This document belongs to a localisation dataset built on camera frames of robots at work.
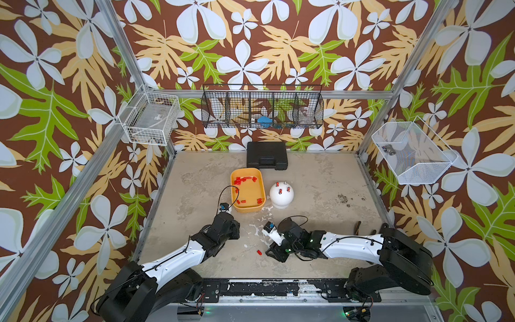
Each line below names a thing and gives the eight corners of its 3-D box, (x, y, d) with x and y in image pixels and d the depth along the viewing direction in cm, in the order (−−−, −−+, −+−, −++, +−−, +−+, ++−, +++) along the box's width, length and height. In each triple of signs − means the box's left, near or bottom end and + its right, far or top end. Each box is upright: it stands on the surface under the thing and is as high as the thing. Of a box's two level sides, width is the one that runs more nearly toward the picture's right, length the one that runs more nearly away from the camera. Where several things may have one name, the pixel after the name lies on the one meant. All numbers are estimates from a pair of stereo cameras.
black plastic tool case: (245, 170, 113) (245, 164, 109) (246, 147, 125) (246, 141, 121) (287, 170, 113) (288, 164, 109) (284, 147, 125) (285, 141, 121)
